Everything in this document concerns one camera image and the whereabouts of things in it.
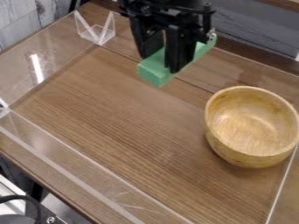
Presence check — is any clear acrylic tray wall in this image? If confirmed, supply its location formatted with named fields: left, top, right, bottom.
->
left=0, top=16, right=299, bottom=224

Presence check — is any brown wooden bowl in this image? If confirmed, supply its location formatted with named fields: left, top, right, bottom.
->
left=204, top=86, right=299, bottom=169

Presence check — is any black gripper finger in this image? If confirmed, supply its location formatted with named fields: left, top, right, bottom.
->
left=164, top=25, right=196, bottom=74
left=129, top=17, right=164, bottom=59

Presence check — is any black cable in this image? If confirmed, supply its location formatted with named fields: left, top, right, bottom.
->
left=0, top=194, right=43, bottom=224

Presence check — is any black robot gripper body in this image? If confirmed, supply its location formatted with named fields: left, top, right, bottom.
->
left=117, top=0, right=215, bottom=41

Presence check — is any green rectangular block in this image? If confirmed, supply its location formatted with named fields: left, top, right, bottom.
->
left=136, top=33, right=217, bottom=88

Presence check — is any clear acrylic corner bracket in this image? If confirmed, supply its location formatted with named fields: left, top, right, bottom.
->
left=73, top=10, right=116, bottom=46

